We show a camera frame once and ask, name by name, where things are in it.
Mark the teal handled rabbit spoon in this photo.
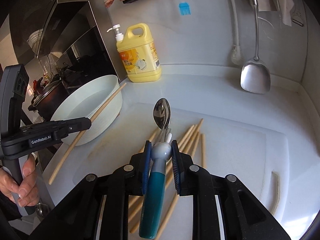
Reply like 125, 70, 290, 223
138, 98, 173, 239

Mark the white cutting board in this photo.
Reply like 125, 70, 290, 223
72, 102, 290, 218

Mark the wooden chopstick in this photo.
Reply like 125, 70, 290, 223
48, 82, 127, 185

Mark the shiny metal utensil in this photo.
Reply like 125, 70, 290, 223
35, 200, 50, 217

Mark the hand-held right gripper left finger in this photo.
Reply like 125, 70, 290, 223
30, 140, 153, 240

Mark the stainless steel spatula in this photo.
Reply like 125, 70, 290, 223
240, 0, 272, 94

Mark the dark cooking pot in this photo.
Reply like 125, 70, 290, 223
27, 79, 68, 120

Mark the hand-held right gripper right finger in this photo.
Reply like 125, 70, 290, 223
171, 139, 292, 240

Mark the pile of wooden chopsticks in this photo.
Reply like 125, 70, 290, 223
129, 118, 206, 234

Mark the person's left hand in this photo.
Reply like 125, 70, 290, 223
0, 152, 40, 208

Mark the white colander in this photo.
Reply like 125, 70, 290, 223
26, 29, 47, 53

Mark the black range hood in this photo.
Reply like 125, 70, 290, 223
35, 0, 120, 80

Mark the yellow detergent pump bottle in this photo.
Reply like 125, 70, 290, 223
107, 23, 162, 83

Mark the white plastic basin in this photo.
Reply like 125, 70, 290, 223
50, 74, 123, 147

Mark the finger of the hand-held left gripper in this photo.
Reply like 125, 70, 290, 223
53, 117, 92, 140

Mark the white hanging cloth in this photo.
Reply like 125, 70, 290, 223
255, 0, 295, 27

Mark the white bottle brush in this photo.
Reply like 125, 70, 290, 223
226, 0, 243, 65

